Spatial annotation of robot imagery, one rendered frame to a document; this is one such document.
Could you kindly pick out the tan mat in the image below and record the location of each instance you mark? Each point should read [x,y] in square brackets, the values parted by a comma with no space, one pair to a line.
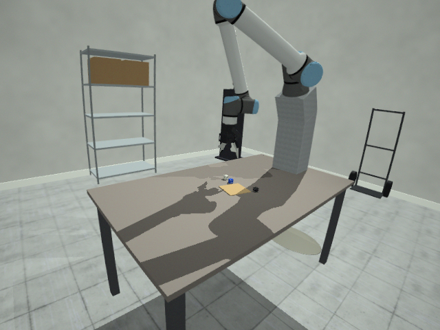
[234,189]

